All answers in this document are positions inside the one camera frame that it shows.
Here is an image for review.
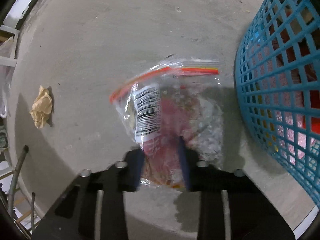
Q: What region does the blue mesh trash basket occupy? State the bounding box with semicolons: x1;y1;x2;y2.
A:
234;0;319;204

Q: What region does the red clear snack wrapper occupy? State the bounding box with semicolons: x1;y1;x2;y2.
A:
109;58;223;189

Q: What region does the crumpled brown paper ball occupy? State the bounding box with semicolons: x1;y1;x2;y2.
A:
29;86;53;129

